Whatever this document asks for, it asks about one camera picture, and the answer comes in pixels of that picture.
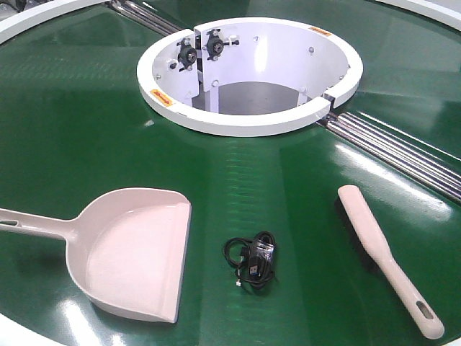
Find black USB cable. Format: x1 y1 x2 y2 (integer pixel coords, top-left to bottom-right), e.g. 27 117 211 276
223 231 279 288

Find beige plastic dustpan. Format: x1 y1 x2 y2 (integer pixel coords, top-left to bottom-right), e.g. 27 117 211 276
1 187 192 323

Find beige hand brush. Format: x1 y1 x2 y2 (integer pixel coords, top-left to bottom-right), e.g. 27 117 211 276
338 185 444 340

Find orange warning sticker front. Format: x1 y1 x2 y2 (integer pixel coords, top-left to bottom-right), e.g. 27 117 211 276
150 89 174 107

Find orange warning sticker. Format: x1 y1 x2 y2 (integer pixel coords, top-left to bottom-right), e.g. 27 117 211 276
150 89 174 107
310 26 332 37

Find orange warning sticker back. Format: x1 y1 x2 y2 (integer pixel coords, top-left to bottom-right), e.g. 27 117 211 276
310 26 332 37

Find chrome rollers far left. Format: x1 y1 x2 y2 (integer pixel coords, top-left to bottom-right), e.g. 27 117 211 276
106 0 182 36

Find chrome rollers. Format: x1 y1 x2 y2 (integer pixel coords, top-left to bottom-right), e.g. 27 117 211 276
318 112 460 203
106 0 182 36

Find chrome rollers near right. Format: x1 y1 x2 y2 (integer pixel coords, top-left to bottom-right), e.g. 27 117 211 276
318 112 460 203

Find white outer rim left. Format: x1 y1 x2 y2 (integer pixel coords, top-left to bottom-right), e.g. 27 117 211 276
1 0 104 43

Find white rim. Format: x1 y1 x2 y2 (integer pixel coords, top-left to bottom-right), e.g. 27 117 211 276
379 0 460 31
1 0 104 43

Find white outer rim right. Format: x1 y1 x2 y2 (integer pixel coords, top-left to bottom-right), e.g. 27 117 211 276
379 0 460 31

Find white inner conveyor ring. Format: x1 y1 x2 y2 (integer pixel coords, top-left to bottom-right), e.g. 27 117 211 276
136 17 364 138

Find left black bearing mount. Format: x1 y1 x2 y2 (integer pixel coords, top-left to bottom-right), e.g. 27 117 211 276
176 37 197 71

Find black bearing mount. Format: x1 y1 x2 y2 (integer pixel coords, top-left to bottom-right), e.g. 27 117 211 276
205 28 240 61
176 37 197 71

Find right black bearing mount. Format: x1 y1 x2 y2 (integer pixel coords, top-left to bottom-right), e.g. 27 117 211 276
205 28 240 61

